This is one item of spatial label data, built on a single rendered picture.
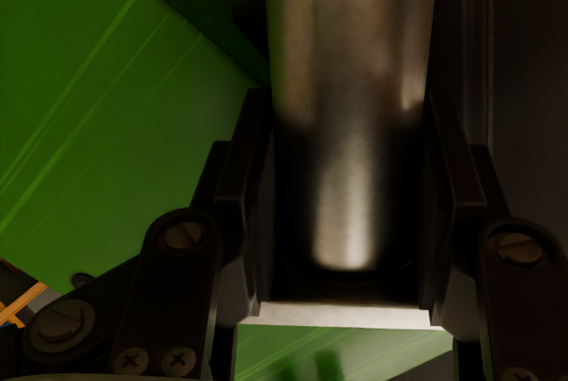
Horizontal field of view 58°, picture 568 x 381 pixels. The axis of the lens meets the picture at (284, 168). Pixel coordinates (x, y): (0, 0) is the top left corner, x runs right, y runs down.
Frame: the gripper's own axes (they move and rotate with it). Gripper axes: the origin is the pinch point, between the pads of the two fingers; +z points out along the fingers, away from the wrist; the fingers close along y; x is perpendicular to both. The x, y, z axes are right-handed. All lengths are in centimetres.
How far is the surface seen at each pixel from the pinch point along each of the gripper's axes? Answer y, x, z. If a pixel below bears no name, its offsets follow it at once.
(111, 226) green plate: -7.2, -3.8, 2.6
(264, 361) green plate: -2.8, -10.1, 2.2
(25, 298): -316, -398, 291
